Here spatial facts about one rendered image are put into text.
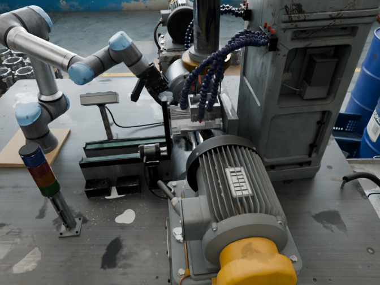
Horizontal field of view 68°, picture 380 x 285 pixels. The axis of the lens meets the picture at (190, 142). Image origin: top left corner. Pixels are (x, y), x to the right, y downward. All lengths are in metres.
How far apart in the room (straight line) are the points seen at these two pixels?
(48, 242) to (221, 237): 0.86
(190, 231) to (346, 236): 0.79
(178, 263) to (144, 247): 0.46
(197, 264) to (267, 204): 0.22
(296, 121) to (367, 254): 0.53
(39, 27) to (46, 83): 0.26
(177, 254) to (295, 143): 0.72
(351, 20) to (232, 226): 0.72
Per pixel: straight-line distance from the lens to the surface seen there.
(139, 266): 1.09
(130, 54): 1.09
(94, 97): 1.43
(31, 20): 1.38
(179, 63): 1.44
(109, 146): 1.35
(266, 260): 0.48
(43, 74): 1.49
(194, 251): 0.67
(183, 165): 0.89
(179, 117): 1.16
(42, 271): 1.20
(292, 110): 1.08
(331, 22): 0.97
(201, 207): 0.56
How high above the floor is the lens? 1.77
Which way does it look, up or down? 41 degrees down
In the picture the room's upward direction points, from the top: 2 degrees counter-clockwise
